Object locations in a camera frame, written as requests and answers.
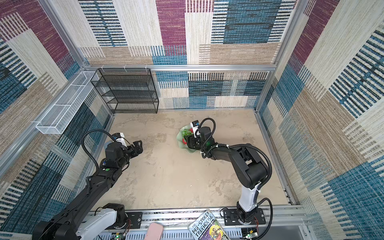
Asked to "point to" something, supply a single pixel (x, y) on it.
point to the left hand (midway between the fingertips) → (135, 141)
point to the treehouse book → (206, 227)
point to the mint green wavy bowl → (180, 137)
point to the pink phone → (154, 232)
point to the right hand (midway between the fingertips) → (189, 135)
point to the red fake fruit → (184, 142)
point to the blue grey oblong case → (106, 144)
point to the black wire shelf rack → (127, 90)
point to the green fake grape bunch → (186, 133)
